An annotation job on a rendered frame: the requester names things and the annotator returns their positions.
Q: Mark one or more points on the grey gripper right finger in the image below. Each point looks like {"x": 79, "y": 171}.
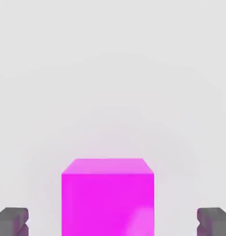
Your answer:
{"x": 215, "y": 221}

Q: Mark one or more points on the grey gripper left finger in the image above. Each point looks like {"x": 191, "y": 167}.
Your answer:
{"x": 9, "y": 221}

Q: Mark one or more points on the small magenta cube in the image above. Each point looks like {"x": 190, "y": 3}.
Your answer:
{"x": 107, "y": 199}

